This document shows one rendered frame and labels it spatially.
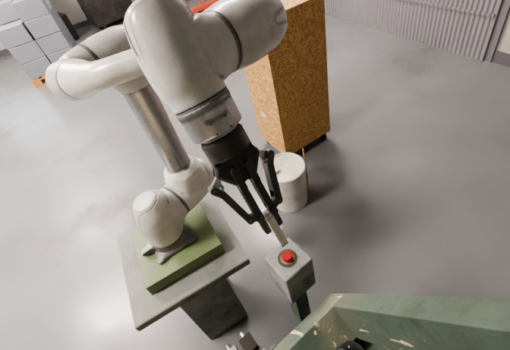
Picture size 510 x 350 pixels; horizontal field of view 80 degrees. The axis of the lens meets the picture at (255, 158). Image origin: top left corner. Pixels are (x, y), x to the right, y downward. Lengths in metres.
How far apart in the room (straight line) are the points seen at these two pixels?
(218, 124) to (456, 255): 1.98
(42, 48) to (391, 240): 5.97
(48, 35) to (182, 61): 6.05
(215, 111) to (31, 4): 5.99
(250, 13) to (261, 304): 1.78
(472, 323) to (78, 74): 0.85
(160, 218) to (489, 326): 1.00
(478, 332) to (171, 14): 0.59
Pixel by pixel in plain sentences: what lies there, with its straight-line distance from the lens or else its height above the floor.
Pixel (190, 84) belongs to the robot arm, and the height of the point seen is 1.70.
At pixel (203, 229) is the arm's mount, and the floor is 0.81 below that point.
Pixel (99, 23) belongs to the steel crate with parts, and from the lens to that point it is 8.56.
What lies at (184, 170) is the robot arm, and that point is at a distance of 1.24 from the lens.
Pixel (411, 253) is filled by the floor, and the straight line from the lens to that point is 2.21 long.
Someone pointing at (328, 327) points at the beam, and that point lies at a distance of 1.04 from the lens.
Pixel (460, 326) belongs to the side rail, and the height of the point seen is 1.35.
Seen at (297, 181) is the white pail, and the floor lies 0.32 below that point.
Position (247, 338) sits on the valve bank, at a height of 0.77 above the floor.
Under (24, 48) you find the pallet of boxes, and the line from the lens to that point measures 6.52.
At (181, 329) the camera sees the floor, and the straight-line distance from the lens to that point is 2.16.
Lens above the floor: 1.88
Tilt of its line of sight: 42 degrees down
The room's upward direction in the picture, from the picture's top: 16 degrees counter-clockwise
